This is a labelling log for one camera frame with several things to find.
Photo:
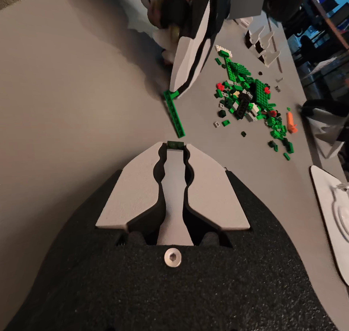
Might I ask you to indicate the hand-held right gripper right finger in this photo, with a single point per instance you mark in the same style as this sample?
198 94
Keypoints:
215 197

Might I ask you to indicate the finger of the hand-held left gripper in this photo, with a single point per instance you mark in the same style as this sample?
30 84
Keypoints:
203 58
181 63

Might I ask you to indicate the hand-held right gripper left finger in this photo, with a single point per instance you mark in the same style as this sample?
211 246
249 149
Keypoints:
133 197

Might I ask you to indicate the bright green lego brick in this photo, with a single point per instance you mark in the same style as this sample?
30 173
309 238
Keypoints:
170 93

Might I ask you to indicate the long green lego plate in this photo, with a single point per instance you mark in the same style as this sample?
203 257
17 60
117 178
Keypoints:
176 118

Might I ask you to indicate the dark green lego brick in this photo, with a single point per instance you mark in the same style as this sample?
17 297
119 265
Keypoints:
174 144

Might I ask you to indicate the black long lego plate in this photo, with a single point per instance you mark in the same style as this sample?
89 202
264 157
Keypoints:
242 105

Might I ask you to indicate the pile of lego pieces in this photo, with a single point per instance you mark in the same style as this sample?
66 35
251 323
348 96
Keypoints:
261 90

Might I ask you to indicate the green flat lego tile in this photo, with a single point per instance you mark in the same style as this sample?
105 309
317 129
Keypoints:
225 123

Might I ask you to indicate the orange lego carrot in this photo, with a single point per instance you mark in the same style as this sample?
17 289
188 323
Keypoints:
290 120

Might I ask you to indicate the white wedge-shaped part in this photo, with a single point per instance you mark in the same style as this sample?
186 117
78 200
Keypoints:
245 22
271 58
264 43
252 36

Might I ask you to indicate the black office chair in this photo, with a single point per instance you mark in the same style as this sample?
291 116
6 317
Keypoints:
289 3

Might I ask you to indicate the white board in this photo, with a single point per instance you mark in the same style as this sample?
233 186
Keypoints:
324 200

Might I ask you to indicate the clear plastic piece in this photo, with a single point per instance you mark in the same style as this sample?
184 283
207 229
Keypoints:
342 219

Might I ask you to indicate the black and white device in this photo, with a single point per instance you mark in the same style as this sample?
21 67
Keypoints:
324 126

